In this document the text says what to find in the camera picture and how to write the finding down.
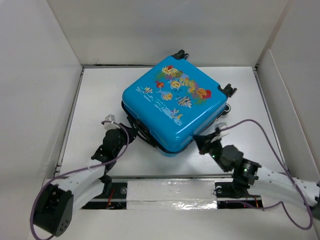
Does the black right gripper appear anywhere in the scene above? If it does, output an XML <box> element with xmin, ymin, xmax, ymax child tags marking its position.
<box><xmin>193</xmin><ymin>132</ymin><xmax>228</xmax><ymax>173</ymax></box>

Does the blue hard-shell suitcase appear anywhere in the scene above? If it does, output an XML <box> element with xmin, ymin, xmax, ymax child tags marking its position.
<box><xmin>121</xmin><ymin>49</ymin><xmax>237</xmax><ymax>157</ymax></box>

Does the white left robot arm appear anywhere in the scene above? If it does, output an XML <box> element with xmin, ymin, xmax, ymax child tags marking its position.
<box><xmin>29</xmin><ymin>122</ymin><xmax>138</xmax><ymax>240</ymax></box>

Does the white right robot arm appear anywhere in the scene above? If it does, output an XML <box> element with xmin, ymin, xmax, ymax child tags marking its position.
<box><xmin>194</xmin><ymin>134</ymin><xmax>320</xmax><ymax>220</ymax></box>

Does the silver foil tape strip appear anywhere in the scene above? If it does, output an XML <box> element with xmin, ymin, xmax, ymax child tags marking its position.
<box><xmin>126</xmin><ymin>179</ymin><xmax>218</xmax><ymax>211</ymax></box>

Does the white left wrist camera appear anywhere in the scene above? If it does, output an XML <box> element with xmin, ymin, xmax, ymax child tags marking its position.
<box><xmin>101</xmin><ymin>114</ymin><xmax>119</xmax><ymax>131</ymax></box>

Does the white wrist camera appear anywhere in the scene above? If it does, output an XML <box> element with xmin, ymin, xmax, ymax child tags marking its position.
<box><xmin>210</xmin><ymin>122</ymin><xmax>228</xmax><ymax>143</ymax></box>
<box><xmin>101</xmin><ymin>114</ymin><xmax>119</xmax><ymax>131</ymax></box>

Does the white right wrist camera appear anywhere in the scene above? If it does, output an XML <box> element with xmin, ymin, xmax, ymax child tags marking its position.
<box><xmin>210</xmin><ymin>122</ymin><xmax>228</xmax><ymax>143</ymax></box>

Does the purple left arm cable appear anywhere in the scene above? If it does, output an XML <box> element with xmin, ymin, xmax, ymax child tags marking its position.
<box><xmin>29</xmin><ymin>121</ymin><xmax>130</xmax><ymax>240</ymax></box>

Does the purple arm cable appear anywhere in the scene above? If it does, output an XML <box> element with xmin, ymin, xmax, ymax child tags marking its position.
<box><xmin>29</xmin><ymin>121</ymin><xmax>130</xmax><ymax>240</ymax></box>
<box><xmin>219</xmin><ymin>119</ymin><xmax>315</xmax><ymax>230</ymax></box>

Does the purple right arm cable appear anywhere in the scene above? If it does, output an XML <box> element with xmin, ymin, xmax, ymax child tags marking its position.
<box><xmin>219</xmin><ymin>119</ymin><xmax>315</xmax><ymax>230</ymax></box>

